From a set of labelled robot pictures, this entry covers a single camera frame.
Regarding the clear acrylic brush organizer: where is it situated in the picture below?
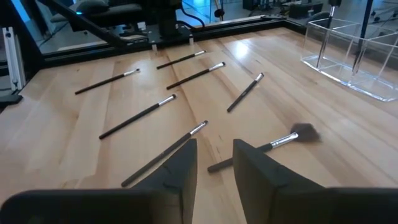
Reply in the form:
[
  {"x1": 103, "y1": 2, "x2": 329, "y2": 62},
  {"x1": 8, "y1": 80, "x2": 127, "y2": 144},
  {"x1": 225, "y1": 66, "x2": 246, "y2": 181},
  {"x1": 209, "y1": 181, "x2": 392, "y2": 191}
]
[{"x1": 300, "y1": 17, "x2": 398, "y2": 103}]

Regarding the black box on floor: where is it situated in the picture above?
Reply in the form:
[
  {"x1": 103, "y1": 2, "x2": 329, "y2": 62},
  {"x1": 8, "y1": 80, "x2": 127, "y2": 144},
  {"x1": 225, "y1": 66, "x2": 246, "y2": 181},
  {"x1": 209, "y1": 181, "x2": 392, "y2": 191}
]
[{"x1": 287, "y1": 2, "x2": 324, "y2": 19}]

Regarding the fan head makeup brush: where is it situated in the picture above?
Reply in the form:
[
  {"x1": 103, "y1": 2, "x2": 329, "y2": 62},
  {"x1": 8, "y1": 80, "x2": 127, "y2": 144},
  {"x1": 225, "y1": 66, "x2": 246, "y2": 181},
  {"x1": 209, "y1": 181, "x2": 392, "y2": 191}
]
[{"x1": 207, "y1": 123, "x2": 322, "y2": 174}]

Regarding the black computer mouse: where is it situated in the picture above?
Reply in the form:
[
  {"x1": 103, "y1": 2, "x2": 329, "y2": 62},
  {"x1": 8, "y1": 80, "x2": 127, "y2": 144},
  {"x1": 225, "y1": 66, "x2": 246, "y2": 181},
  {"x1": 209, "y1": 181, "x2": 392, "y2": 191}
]
[{"x1": 74, "y1": 0, "x2": 110, "y2": 16}]

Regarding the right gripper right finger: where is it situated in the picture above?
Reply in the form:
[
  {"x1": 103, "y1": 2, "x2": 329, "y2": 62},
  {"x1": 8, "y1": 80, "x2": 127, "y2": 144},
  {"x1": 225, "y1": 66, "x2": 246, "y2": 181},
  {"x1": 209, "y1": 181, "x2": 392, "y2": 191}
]
[{"x1": 232, "y1": 138, "x2": 398, "y2": 224}]

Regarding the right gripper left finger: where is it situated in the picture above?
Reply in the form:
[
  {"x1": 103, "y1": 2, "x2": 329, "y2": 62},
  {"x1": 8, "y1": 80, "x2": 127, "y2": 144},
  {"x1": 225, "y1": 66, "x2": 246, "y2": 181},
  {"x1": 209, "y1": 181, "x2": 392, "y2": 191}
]
[{"x1": 0, "y1": 138, "x2": 198, "y2": 224}]

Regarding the black aluminium table frame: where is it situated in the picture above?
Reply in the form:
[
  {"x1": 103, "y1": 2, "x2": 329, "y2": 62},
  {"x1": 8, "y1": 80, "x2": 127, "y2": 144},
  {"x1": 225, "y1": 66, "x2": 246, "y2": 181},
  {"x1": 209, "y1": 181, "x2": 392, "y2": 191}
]
[{"x1": 0, "y1": 0, "x2": 312, "y2": 106}]

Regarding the silver aluminium extrusion post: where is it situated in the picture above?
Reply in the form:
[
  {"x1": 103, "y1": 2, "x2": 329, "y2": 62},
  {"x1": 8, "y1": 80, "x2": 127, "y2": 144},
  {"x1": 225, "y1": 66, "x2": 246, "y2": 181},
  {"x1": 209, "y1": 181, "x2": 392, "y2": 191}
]
[{"x1": 2, "y1": 26, "x2": 26, "y2": 91}]

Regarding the small round head makeup brush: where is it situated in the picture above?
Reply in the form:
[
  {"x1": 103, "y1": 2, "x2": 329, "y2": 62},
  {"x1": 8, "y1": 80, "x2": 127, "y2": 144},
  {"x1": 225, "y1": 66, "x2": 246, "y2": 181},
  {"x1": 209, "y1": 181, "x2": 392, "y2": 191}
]
[{"x1": 316, "y1": 0, "x2": 343, "y2": 69}]

